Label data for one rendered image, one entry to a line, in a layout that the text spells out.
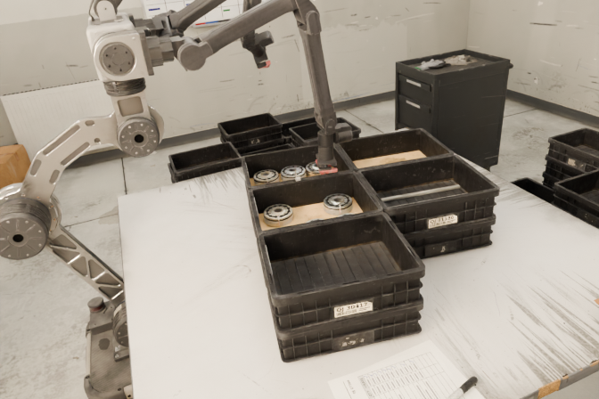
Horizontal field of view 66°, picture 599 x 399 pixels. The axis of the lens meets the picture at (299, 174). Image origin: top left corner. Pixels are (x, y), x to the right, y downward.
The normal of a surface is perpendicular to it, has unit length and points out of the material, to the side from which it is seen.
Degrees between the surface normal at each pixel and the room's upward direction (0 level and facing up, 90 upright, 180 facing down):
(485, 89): 90
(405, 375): 0
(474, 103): 90
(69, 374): 0
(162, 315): 0
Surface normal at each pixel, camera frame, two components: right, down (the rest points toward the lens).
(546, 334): -0.08, -0.89
